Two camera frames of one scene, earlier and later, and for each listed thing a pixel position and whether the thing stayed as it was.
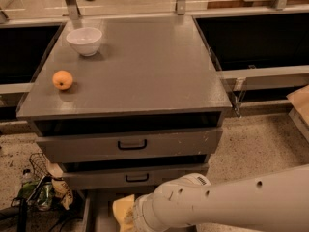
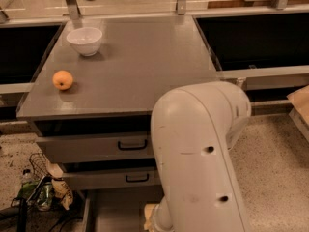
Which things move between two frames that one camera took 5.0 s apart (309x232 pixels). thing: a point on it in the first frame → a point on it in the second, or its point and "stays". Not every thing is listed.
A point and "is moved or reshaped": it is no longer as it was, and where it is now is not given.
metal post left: [73, 11] stays
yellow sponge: [121, 208] is moved or reshaped
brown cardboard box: [299, 101] stays
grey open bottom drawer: [98, 210] stays
